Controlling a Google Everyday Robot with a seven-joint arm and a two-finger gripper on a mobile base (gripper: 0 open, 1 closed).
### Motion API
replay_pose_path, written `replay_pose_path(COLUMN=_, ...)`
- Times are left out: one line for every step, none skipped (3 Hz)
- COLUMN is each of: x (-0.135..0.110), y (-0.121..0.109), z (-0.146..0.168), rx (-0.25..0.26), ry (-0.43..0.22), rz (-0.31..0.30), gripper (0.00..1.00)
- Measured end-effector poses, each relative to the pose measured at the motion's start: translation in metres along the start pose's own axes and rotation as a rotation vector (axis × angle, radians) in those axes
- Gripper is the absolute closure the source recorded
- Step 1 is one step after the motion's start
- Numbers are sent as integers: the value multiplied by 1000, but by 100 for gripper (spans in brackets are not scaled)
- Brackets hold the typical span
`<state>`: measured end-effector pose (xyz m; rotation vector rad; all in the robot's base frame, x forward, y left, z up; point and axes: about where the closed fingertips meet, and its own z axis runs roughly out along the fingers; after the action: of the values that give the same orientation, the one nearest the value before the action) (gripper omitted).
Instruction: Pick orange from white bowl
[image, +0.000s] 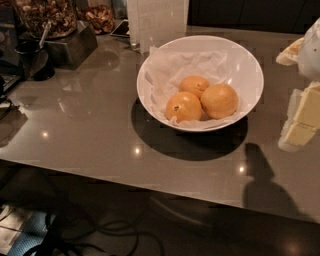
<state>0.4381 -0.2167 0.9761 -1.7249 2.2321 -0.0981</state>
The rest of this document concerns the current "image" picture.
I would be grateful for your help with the black cup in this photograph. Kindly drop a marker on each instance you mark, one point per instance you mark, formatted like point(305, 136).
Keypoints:
point(36, 62)

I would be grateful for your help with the white spoon handle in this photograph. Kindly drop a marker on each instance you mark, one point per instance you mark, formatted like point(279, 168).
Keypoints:
point(46, 29)

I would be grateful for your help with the white paper liner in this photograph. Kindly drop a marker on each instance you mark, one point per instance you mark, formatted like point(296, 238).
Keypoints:
point(165, 68)

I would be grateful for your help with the bowl of dried snacks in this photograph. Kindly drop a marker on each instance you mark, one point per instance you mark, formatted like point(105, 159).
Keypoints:
point(101, 17)

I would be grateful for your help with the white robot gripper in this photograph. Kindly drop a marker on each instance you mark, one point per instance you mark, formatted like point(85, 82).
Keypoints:
point(310, 55)

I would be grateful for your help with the orange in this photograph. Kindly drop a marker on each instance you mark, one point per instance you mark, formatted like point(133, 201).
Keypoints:
point(194, 84)
point(184, 106)
point(219, 101)

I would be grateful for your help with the glass jar of nuts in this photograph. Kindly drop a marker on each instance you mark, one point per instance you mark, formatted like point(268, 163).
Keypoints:
point(36, 14)

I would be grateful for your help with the smartphone on counter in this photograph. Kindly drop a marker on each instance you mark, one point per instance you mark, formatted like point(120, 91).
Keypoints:
point(121, 30)

